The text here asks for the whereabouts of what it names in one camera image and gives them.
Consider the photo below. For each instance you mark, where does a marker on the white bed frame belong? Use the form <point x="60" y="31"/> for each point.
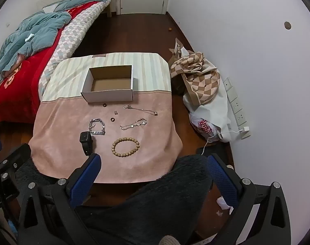
<point x="114" y="2"/>

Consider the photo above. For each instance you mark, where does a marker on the white cardboard box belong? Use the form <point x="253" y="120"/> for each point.
<point x="109" y="96"/>

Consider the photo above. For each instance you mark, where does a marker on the black smart watch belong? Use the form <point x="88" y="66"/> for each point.
<point x="85" y="137"/>

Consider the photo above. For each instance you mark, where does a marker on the bed with red blanket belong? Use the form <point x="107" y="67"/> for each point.
<point x="17" y="94"/>

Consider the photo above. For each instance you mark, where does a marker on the beige checkered cloth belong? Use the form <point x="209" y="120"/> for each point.
<point x="196" y="69"/>

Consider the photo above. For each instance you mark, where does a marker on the crumpled white tissue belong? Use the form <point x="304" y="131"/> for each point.
<point x="222" y="201"/>

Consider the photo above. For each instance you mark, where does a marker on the red print plastic bag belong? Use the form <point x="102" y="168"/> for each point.
<point x="203" y="127"/>

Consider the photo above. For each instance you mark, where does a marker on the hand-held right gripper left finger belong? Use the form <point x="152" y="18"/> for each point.
<point x="86" y="180"/>

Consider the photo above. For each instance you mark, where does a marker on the checkered bed sheet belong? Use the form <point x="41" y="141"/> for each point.
<point x="75" y="33"/>

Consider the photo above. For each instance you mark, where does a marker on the white charger plug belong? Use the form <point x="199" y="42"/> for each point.
<point x="245" y="129"/>

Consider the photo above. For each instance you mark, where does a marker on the dark fleece trousers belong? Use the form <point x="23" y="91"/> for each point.
<point x="144" y="209"/>

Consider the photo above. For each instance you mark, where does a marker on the beige fuzzy slipper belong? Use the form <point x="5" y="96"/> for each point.
<point x="169" y="241"/>

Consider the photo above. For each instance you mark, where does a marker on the white wall socket strip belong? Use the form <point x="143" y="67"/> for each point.
<point x="234" y="104"/>

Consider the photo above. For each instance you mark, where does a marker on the pink striped tablecloth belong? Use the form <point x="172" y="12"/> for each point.
<point x="144" y="158"/>

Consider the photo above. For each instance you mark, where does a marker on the blue quilt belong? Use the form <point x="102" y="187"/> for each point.
<point x="37" y="33"/>

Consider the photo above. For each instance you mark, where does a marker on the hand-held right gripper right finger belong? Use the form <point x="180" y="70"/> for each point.
<point x="224" y="181"/>

